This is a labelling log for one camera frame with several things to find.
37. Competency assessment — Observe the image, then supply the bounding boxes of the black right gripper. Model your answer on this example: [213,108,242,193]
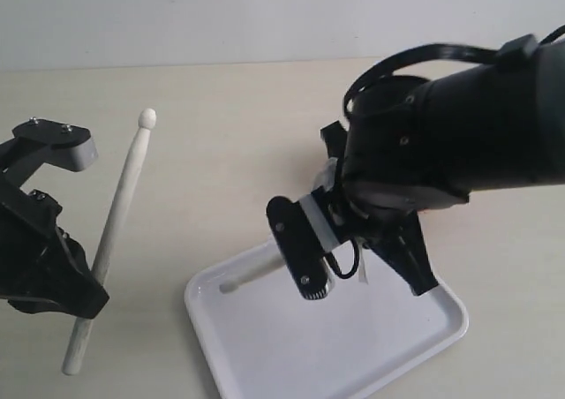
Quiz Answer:
[328,76,470,297]

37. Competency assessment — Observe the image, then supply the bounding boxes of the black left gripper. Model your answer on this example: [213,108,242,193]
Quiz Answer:
[1,176,109,320]

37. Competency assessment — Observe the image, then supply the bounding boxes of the wooden drumstick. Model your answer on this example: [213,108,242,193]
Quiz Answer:
[61,108,157,376]
[219,253,285,294]

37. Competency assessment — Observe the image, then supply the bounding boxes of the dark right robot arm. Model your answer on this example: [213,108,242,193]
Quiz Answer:
[328,29,564,296]

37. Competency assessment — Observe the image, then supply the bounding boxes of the white rectangular plastic tray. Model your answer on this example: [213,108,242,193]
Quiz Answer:
[185,240,469,398]

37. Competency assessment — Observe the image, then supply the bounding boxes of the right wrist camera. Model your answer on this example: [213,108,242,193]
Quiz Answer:
[266,193,340,300]

